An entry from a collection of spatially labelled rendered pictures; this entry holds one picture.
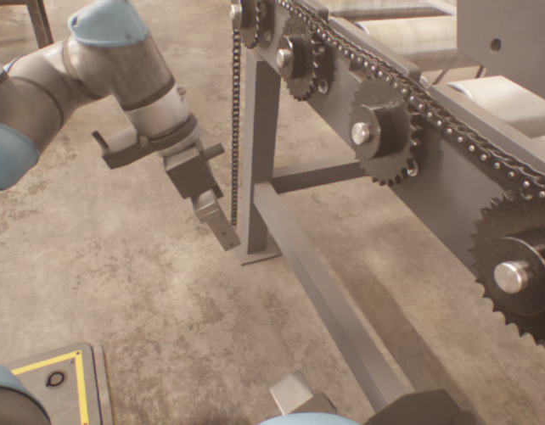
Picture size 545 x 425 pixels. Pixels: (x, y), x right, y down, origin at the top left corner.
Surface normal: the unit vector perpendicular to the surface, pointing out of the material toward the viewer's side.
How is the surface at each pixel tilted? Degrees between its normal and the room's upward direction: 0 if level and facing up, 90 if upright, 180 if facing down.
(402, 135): 90
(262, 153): 90
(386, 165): 90
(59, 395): 0
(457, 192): 90
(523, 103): 53
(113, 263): 0
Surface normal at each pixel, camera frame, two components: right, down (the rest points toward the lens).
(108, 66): -0.02, 0.65
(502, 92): 0.23, -0.41
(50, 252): 0.07, -0.75
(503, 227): -0.92, 0.20
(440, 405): -0.22, -0.50
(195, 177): 0.27, 0.54
